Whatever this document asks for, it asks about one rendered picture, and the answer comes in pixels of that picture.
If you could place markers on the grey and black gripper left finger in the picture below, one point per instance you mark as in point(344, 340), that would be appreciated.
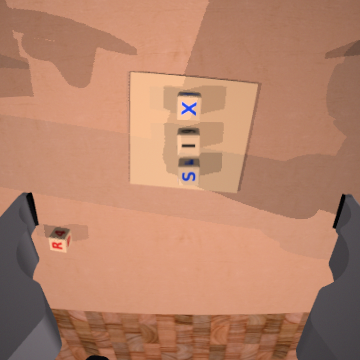
point(28, 328)

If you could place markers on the tan flat mat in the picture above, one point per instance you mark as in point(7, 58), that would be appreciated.
point(226, 114)

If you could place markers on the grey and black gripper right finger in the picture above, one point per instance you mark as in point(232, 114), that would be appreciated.
point(332, 330)

